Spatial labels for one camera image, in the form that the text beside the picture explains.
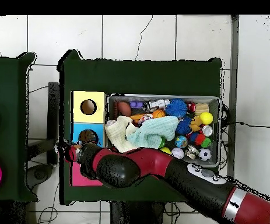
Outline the cream muslin cloth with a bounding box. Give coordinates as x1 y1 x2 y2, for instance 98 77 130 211
105 115 140 152

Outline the light blue muslin cloth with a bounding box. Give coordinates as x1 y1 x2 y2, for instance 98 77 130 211
126 115 180 149

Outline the wooden box with three holes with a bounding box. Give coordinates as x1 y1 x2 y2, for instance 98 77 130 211
71 90 107 187

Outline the silver mesh bin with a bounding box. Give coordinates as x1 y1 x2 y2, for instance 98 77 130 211
105 93 222 168

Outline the brown toy football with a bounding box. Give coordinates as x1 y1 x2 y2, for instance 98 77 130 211
117 101 132 117

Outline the dark green table cloth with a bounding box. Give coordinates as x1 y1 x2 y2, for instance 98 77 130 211
0 51 38 203
58 49 225 207

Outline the orange toy basketball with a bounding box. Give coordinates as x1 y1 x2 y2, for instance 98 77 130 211
152 108 166 119

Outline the silver toy robot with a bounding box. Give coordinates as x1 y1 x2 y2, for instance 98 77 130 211
143 99 171 112

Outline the white toy baseball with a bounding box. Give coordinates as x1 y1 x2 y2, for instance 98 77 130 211
171 147 185 160

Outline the small globe print ball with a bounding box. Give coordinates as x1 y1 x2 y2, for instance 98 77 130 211
174 135 188 149

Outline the small toy soccer ball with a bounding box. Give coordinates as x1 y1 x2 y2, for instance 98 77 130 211
198 148 212 162

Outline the blue stringy koosh ball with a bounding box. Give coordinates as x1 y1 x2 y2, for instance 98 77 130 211
165 98 188 118

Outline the grey metal post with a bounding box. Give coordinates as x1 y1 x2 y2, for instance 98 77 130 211
226 15 240 179

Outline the black floor cable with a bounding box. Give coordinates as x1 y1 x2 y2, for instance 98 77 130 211
220 120 270 128

